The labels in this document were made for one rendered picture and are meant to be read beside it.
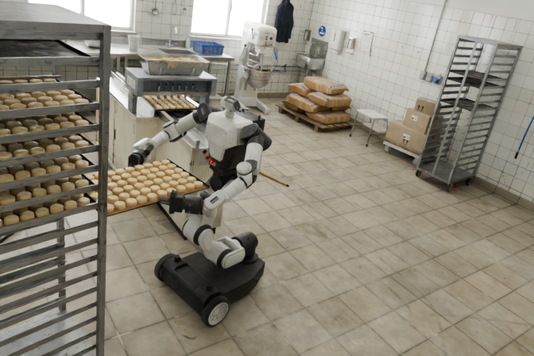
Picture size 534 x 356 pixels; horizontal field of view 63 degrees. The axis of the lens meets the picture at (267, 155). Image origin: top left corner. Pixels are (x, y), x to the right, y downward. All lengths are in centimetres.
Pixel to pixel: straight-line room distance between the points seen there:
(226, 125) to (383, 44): 504
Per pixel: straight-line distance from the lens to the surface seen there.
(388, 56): 717
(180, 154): 345
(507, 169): 622
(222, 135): 250
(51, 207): 201
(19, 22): 164
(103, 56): 177
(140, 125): 381
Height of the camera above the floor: 206
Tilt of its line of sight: 22 degrees down
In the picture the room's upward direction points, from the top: 10 degrees clockwise
